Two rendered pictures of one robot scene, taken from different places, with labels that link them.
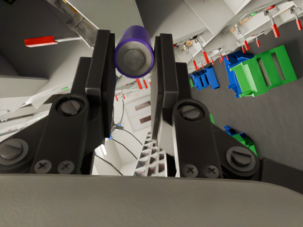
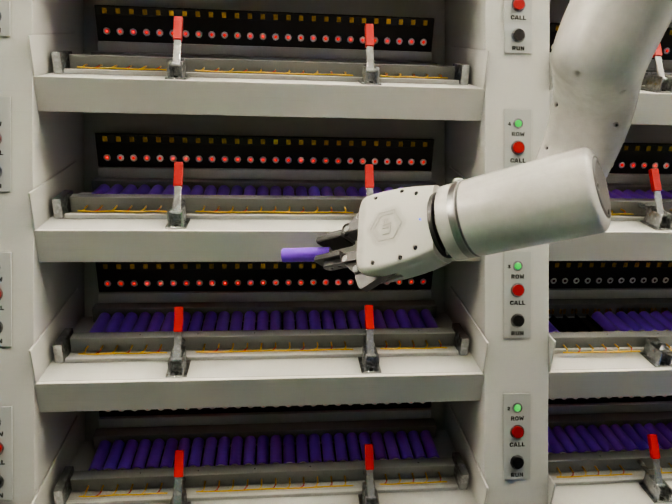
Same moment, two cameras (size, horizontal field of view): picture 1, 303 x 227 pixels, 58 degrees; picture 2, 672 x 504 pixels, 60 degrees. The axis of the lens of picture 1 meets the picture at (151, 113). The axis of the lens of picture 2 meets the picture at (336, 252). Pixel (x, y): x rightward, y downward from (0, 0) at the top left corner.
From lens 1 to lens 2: 0.75 m
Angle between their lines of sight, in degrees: 100
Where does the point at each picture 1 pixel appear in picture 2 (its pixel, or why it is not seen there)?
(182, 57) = not seen: outside the picture
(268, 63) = not seen: outside the picture
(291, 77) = not seen: outside the picture
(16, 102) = (34, 51)
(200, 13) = (43, 338)
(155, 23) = (45, 277)
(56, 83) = (34, 117)
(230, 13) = (38, 377)
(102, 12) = (242, 239)
